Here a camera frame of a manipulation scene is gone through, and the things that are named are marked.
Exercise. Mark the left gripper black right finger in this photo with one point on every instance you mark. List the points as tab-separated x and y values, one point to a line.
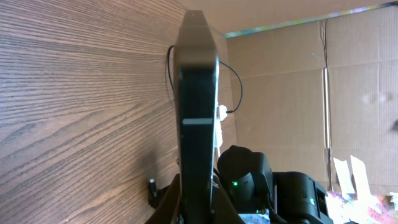
225	213

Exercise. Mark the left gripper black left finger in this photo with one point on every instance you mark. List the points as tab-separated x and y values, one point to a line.
166	202

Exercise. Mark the Galaxy smartphone with bronze screen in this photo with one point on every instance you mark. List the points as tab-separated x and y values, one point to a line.
196	74

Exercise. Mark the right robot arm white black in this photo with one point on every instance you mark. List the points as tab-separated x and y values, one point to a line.
253	188

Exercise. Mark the white power strip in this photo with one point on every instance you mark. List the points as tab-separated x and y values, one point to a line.
221	114

